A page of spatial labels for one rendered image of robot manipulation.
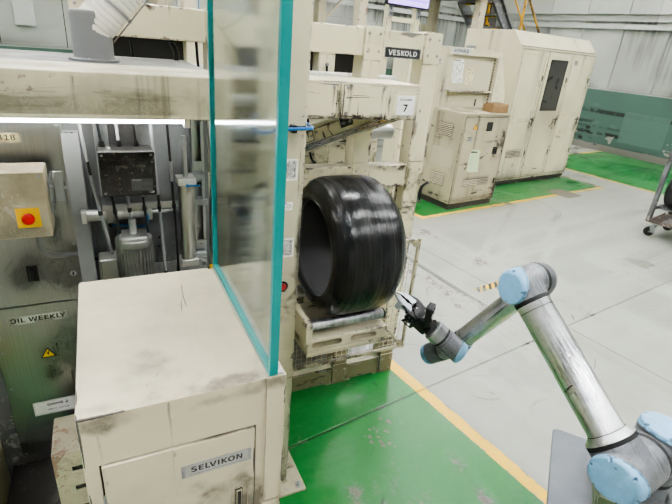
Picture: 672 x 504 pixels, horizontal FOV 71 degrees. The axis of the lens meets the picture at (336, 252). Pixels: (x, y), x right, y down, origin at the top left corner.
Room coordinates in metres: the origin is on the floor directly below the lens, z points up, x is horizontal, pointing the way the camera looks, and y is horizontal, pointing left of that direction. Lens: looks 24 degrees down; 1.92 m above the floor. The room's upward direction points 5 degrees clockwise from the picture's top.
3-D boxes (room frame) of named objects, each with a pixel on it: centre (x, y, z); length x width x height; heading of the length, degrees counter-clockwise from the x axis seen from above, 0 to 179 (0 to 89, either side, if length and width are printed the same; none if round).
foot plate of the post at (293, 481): (1.64, 0.22, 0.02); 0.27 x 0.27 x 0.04; 27
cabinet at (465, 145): (6.53, -1.63, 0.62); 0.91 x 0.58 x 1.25; 126
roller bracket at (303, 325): (1.69, 0.16, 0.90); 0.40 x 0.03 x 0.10; 27
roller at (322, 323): (1.65, -0.07, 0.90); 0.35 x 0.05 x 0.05; 117
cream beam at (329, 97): (2.09, 0.03, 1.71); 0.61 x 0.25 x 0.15; 117
